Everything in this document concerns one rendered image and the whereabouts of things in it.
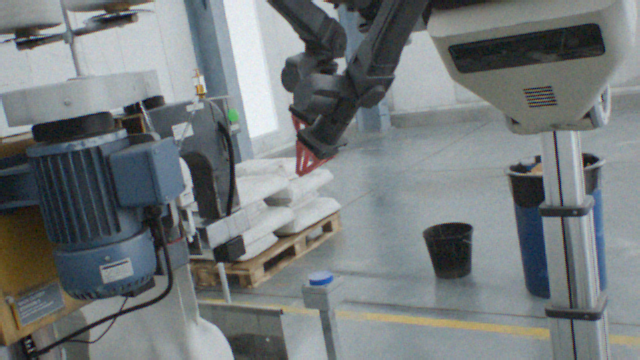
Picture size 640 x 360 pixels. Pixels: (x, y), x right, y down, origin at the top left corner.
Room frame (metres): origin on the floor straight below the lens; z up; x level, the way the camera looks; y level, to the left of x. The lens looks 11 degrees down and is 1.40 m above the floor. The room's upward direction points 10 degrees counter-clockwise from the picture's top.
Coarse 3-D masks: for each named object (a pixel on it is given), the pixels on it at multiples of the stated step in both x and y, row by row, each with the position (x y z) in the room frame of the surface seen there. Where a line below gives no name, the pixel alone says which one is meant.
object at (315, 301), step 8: (336, 280) 1.52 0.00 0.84; (304, 288) 1.52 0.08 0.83; (312, 288) 1.51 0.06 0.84; (320, 288) 1.49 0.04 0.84; (328, 288) 1.49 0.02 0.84; (336, 288) 1.52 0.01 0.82; (304, 296) 1.52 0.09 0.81; (312, 296) 1.51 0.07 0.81; (320, 296) 1.50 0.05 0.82; (328, 296) 1.49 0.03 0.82; (336, 296) 1.51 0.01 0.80; (344, 296) 1.54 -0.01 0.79; (304, 304) 1.53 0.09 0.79; (312, 304) 1.51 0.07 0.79; (320, 304) 1.50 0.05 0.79; (328, 304) 1.49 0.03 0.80; (336, 304) 1.51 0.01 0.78
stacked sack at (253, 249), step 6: (270, 234) 4.30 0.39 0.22; (258, 240) 4.19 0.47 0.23; (264, 240) 4.22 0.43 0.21; (270, 240) 4.26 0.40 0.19; (276, 240) 4.28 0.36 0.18; (252, 246) 4.11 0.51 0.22; (258, 246) 4.15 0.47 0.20; (264, 246) 4.17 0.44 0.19; (204, 252) 4.16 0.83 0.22; (210, 252) 4.13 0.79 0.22; (252, 252) 4.07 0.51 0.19; (258, 252) 4.14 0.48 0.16; (192, 258) 4.24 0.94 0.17; (198, 258) 4.21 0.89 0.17; (204, 258) 4.18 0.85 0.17; (210, 258) 4.14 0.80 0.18; (240, 258) 4.00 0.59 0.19; (246, 258) 4.03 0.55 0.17
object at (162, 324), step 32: (160, 288) 1.43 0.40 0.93; (192, 288) 1.38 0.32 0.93; (96, 320) 1.54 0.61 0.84; (128, 320) 1.47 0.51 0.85; (160, 320) 1.42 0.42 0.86; (192, 320) 1.39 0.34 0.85; (96, 352) 1.49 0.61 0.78; (128, 352) 1.42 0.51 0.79; (160, 352) 1.37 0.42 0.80; (192, 352) 1.35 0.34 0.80; (224, 352) 1.41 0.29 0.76
